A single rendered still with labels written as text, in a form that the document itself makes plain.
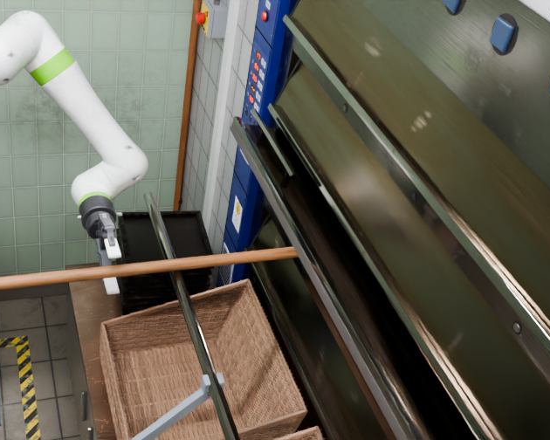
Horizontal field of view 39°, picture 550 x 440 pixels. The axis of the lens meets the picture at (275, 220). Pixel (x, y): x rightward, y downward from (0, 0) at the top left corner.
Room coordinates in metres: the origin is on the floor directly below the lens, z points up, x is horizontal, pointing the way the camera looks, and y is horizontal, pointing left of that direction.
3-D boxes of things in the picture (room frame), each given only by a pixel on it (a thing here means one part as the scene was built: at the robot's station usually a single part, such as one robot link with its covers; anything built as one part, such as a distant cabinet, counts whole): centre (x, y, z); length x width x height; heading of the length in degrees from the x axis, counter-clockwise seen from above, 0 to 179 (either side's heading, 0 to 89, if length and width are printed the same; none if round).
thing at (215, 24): (2.48, 0.33, 1.46); 0.10 x 0.07 x 0.10; 25
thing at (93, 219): (1.57, 0.44, 1.19); 0.09 x 0.07 x 0.08; 26
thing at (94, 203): (1.64, 0.47, 1.19); 0.12 x 0.06 x 0.09; 116
